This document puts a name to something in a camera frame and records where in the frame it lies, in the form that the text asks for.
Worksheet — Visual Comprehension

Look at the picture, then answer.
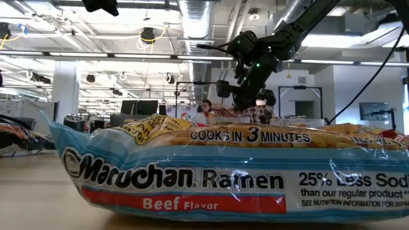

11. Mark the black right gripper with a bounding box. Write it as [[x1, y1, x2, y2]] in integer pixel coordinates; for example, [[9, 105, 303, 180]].
[[215, 79, 268, 111]]

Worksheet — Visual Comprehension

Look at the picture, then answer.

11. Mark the blue Maruchan ramen packet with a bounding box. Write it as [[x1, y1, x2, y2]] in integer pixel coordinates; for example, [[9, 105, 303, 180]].
[[40, 110, 409, 224]]

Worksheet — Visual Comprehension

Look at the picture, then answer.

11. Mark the black Fire Noodle packet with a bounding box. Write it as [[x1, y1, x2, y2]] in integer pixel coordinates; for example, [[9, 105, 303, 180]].
[[0, 122, 56, 158]]

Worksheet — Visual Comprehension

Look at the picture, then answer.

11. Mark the person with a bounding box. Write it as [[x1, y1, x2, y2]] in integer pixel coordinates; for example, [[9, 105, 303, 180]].
[[195, 98, 215, 126], [254, 88, 277, 125]]

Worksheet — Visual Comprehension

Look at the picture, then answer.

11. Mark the white colourful patterned cloth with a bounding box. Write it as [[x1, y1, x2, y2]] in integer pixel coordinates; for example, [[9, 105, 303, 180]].
[[166, 103, 197, 122]]

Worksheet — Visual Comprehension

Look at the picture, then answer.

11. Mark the black ceiling device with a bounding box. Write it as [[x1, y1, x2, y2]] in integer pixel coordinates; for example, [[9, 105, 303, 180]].
[[139, 27, 157, 45], [0, 22, 12, 41]]

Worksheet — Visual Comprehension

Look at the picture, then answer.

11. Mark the long ceiling light strip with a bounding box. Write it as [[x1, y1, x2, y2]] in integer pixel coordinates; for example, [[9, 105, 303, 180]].
[[0, 50, 236, 62], [287, 59, 409, 68]]

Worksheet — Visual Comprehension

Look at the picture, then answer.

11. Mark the clear plastic bin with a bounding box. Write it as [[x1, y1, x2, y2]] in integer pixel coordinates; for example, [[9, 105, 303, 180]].
[[271, 118, 330, 128]]

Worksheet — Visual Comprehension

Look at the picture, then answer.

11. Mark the white building column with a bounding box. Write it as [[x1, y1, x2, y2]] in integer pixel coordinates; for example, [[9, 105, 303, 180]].
[[50, 60, 81, 125]]

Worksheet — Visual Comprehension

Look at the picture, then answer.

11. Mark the black cylindrical bin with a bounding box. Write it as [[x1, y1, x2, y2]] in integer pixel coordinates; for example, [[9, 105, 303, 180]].
[[63, 114, 86, 132]]

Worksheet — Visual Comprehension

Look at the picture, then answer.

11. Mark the bright ceiling light panel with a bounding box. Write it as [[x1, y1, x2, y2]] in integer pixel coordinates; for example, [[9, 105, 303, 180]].
[[302, 33, 365, 49]]

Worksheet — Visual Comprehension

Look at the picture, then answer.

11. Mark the grey office partition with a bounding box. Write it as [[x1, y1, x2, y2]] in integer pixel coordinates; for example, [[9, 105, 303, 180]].
[[0, 99, 60, 125]]

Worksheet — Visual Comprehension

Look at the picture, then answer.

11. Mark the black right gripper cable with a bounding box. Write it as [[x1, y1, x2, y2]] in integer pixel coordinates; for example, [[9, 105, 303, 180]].
[[196, 43, 239, 55]]

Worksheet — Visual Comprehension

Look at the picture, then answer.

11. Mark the silver air duct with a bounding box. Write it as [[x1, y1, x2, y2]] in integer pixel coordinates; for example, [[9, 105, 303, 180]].
[[268, 0, 320, 33], [178, 0, 221, 105]]

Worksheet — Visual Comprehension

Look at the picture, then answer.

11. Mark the black metal station frame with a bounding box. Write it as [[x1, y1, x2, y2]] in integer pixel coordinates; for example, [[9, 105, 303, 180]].
[[277, 85, 323, 119]]

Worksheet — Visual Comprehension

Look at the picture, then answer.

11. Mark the long black arm cable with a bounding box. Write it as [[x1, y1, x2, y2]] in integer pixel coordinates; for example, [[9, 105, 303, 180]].
[[325, 25, 406, 125]]

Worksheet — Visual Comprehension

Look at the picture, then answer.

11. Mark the wall-mounted dark screen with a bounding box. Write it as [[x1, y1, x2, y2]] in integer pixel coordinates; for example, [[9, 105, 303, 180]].
[[359, 102, 391, 121]]

